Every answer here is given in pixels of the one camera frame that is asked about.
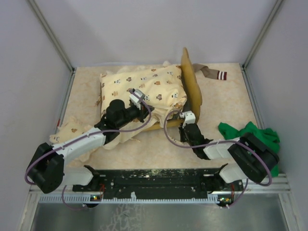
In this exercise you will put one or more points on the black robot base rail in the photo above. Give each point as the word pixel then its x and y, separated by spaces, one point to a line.
pixel 158 186

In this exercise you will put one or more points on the green cloth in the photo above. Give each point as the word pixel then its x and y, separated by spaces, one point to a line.
pixel 264 142

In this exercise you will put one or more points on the aluminium frame post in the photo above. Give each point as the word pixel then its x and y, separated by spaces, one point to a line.
pixel 50 34
pixel 270 19

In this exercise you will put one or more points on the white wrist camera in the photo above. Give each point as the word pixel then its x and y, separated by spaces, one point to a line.
pixel 136 97
pixel 189 118

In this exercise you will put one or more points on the small cream animal pillow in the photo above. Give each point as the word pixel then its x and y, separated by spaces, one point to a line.
pixel 69 130

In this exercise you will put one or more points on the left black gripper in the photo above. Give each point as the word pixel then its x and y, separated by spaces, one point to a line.
pixel 144 111

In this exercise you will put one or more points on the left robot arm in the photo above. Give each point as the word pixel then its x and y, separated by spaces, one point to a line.
pixel 47 168

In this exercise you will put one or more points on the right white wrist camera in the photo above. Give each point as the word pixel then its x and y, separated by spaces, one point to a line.
pixel 189 118

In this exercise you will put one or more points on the right aluminium frame post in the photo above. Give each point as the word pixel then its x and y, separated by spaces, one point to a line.
pixel 270 19

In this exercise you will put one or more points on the brown striped sock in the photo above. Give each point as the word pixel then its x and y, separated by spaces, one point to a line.
pixel 210 73

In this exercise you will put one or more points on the left aluminium frame post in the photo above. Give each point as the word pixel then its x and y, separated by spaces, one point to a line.
pixel 50 34

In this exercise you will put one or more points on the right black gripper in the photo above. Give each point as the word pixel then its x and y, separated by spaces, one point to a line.
pixel 181 131

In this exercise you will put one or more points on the wooden pet bed frame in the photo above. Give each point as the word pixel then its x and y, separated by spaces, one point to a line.
pixel 190 85

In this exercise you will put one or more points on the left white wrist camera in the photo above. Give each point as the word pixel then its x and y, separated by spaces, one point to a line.
pixel 136 97

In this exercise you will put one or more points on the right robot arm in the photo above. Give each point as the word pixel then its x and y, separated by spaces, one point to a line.
pixel 210 150

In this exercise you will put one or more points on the cream animal print cushion cover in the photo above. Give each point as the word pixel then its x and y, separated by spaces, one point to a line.
pixel 159 87

